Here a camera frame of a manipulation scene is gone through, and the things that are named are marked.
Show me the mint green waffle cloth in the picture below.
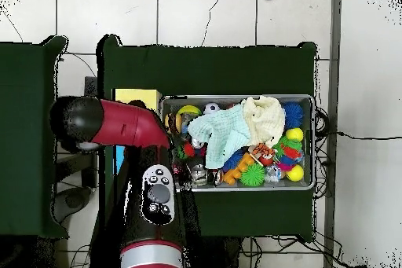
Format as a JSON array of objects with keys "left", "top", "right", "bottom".
[{"left": 187, "top": 102, "right": 252, "bottom": 170}]

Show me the cream waffle cloth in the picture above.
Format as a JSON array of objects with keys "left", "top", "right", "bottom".
[{"left": 240, "top": 94, "right": 287, "bottom": 148}]

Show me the orange tiger plush toy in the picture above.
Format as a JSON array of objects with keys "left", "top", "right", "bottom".
[{"left": 250, "top": 142, "right": 277, "bottom": 159}]

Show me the clear mesh bin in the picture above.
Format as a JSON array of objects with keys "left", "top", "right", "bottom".
[{"left": 160, "top": 93, "right": 316, "bottom": 192}]

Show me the wooden box with three holes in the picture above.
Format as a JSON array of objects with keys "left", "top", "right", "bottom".
[{"left": 112, "top": 87, "right": 163, "bottom": 174}]

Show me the small soccer ball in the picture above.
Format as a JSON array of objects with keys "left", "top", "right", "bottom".
[{"left": 203, "top": 101, "right": 221, "bottom": 114}]

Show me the wooden yo-yo toy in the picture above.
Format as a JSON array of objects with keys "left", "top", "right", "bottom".
[{"left": 164, "top": 112, "right": 183, "bottom": 134}]

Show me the orange plastic block toy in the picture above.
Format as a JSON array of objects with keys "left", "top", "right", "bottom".
[{"left": 221, "top": 152, "right": 255, "bottom": 185}]

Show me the dark green table cloth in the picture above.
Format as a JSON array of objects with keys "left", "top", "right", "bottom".
[
  {"left": 0, "top": 35, "right": 70, "bottom": 240},
  {"left": 97, "top": 33, "right": 318, "bottom": 244}
]

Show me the bright green spiky ball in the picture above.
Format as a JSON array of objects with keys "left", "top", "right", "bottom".
[{"left": 239, "top": 162, "right": 266, "bottom": 186}]

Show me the yellow smooth ball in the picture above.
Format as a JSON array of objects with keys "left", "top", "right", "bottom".
[
  {"left": 285, "top": 163, "right": 305, "bottom": 182},
  {"left": 285, "top": 127, "right": 305, "bottom": 142}
]

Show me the blue spiky ball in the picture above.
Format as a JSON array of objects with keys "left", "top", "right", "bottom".
[{"left": 281, "top": 101, "right": 305, "bottom": 129}]

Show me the black metal stand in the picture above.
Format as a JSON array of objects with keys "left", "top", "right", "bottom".
[{"left": 54, "top": 75, "right": 99, "bottom": 189}]

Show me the dark grey rounded base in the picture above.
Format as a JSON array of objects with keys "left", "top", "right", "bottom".
[{"left": 51, "top": 185, "right": 93, "bottom": 223}]

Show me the black cable bundle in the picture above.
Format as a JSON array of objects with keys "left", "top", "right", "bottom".
[{"left": 313, "top": 107, "right": 331, "bottom": 200}]

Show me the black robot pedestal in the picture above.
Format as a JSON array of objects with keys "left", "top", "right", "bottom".
[{"left": 188, "top": 237, "right": 252, "bottom": 268}]

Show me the grey floor cable duct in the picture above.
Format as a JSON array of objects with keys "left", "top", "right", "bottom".
[{"left": 323, "top": 0, "right": 342, "bottom": 268}]

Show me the long black floor cable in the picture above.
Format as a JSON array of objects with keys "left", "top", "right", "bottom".
[{"left": 315, "top": 130, "right": 402, "bottom": 141}]

